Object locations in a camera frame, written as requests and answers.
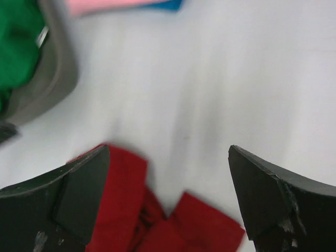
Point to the green t shirt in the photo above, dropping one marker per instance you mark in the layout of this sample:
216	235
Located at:
21	24

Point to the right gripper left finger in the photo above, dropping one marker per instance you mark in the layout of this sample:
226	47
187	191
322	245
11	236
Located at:
57	210

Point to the pink folded t shirt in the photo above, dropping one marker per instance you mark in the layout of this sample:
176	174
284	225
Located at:
80	7

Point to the grey plastic tray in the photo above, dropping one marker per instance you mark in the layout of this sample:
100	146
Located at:
56	74

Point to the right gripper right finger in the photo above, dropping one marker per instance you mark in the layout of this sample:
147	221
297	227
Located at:
282	210

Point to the blue folded t shirt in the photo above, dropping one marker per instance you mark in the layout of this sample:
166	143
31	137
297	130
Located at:
172	5

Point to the red t shirt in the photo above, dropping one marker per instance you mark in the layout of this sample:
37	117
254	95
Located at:
130	217

